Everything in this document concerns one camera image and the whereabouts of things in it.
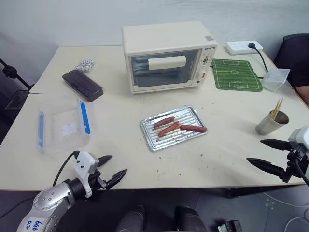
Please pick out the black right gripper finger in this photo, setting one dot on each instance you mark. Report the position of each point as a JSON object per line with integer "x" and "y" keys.
{"x": 268, "y": 167}
{"x": 277, "y": 144}

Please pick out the cream toaster oven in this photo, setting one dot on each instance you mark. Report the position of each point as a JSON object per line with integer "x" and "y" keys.
{"x": 166, "y": 41}

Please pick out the clear plastic box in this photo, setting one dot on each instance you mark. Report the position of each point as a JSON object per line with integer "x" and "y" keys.
{"x": 275, "y": 79}

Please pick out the stainless steel cup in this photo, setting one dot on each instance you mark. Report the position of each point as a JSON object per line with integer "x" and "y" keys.
{"x": 270, "y": 125}

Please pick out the dark flat tray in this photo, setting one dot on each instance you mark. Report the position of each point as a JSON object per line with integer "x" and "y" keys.
{"x": 17, "y": 99}

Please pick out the green football pitch mat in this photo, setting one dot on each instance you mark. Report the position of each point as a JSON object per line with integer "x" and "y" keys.
{"x": 236, "y": 75}

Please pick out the white power strip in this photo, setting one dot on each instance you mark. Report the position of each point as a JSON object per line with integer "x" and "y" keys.
{"x": 239, "y": 47}

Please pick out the black office chair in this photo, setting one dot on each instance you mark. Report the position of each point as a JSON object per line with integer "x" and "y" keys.
{"x": 293, "y": 53}

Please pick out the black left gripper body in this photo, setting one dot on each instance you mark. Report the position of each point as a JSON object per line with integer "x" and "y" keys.
{"x": 96, "y": 182}

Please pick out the wooden chopsticks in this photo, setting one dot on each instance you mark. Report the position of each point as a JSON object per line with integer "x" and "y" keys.
{"x": 275, "y": 112}
{"x": 279, "y": 107}

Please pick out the black tripod stand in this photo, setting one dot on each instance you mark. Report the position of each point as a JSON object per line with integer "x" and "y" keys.
{"x": 10, "y": 71}

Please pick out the clear container with blue clips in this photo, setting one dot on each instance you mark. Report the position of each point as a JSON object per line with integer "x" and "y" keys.
{"x": 62, "y": 125}

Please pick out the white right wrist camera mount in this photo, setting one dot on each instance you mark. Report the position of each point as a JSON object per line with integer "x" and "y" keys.
{"x": 299, "y": 138}

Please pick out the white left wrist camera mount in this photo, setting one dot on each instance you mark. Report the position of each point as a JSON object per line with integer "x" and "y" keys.
{"x": 84, "y": 164}

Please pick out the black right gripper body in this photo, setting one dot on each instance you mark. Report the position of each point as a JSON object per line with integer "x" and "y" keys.
{"x": 293, "y": 166}

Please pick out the ribbed metal baking tray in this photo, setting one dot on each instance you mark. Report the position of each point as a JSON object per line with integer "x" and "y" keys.
{"x": 173, "y": 141}

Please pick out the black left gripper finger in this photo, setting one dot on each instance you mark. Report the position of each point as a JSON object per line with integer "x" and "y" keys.
{"x": 104, "y": 159}
{"x": 116, "y": 178}

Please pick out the red-brown sausage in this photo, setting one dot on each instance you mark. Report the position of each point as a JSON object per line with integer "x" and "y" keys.
{"x": 164, "y": 122}
{"x": 169, "y": 129}
{"x": 193, "y": 128}

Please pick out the dark rounded shape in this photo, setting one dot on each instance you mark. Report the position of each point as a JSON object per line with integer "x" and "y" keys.
{"x": 189, "y": 221}
{"x": 132, "y": 220}

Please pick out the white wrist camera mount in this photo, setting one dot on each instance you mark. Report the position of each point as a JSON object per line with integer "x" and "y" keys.
{"x": 84, "y": 164}
{"x": 299, "y": 138}

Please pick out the black oblong case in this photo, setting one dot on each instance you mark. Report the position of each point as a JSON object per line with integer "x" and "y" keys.
{"x": 83, "y": 84}

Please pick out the person's bare forearm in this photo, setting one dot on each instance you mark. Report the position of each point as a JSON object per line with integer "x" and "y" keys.
{"x": 304, "y": 94}

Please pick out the dark metal clamp block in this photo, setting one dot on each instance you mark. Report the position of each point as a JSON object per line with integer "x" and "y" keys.
{"x": 230, "y": 226}

